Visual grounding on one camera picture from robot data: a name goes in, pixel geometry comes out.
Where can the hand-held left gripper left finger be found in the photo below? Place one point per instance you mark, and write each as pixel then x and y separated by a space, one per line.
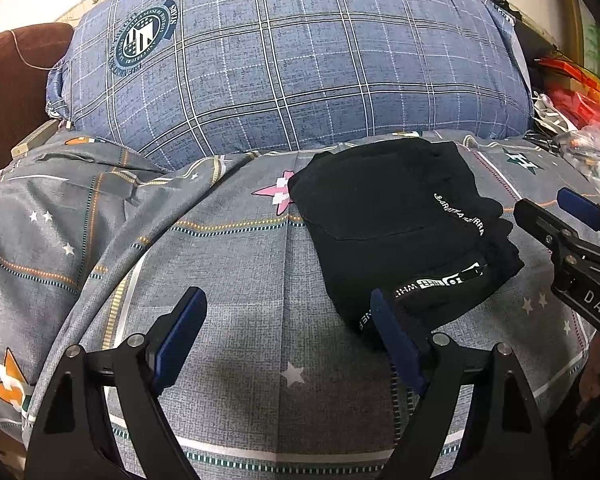
pixel 180 340

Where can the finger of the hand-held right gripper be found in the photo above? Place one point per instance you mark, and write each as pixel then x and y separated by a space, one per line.
pixel 545 222
pixel 587 212

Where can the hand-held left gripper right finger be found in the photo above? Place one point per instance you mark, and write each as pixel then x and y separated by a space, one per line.
pixel 395 340

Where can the black pants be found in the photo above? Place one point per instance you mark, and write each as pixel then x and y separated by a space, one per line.
pixel 380 210

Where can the person's right hand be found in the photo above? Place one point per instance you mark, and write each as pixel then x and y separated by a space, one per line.
pixel 597 375

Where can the clear plastic bag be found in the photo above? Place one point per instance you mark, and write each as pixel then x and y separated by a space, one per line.
pixel 580 155

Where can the grey printed bed sheet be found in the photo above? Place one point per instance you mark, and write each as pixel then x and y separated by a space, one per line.
pixel 230 260

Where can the pile of red packets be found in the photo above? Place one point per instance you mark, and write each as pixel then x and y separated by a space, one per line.
pixel 580 90

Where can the framed picture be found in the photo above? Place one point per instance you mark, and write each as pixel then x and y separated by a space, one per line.
pixel 592 35

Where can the beige wooden bar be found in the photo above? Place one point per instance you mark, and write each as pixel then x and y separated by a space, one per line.
pixel 35 139

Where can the blue plaid pillow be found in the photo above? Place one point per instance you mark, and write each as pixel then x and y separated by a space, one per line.
pixel 280 60

